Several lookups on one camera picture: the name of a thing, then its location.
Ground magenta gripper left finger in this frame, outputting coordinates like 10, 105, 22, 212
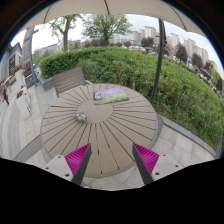
43, 143, 92, 185

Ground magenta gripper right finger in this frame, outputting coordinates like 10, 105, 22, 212
132, 143, 182, 185

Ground patterned computer mouse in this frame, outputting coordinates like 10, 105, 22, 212
74, 112, 87, 122

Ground round slatted wooden table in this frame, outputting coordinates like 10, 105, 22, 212
41, 84, 158, 177

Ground green hedge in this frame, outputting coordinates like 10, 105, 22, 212
39, 47, 224, 147

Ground white planter box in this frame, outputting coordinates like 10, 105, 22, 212
16, 89, 31, 120

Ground grey slatted chair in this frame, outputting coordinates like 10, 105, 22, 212
52, 67, 86, 96

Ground person with umbrella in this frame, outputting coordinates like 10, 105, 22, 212
2, 75, 13, 106

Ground dark umbrella pole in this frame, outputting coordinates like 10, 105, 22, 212
150, 19, 167, 104

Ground beige patio umbrella canopy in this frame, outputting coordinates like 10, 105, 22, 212
21, 0, 205, 36

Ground grey street sign post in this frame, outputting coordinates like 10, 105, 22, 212
21, 27, 40, 89

